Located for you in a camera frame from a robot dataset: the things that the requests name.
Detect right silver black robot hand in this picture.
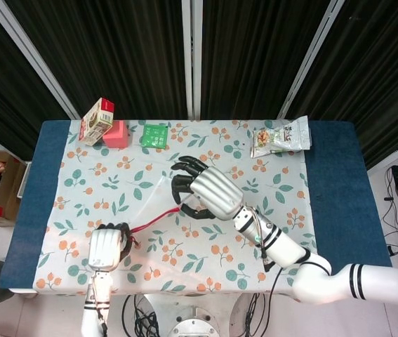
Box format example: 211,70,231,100
170,156,244,221

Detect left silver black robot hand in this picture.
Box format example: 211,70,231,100
88,222,133,271

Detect clear zip bag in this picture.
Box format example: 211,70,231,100
126,174,203,249

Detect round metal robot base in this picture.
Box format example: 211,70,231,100
166,304,221,337

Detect silver green nut snack bag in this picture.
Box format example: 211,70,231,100
250,114,312,159

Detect white orange-fruit print tablecloth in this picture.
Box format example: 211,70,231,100
33,119,326,294

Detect green sachet packet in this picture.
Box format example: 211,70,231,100
140,123,170,148

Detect pink foam cube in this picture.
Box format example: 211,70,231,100
102,119,130,149

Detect blue padded table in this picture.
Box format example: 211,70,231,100
0,119,393,299

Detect brown red drink carton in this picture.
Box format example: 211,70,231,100
78,97,116,147

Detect black pleated curtain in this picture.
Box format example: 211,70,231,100
0,0,398,169

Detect black cables by robot base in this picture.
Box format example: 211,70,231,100
121,293,161,337

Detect white frame post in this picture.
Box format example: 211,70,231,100
0,0,81,121
277,0,353,119
180,0,204,120

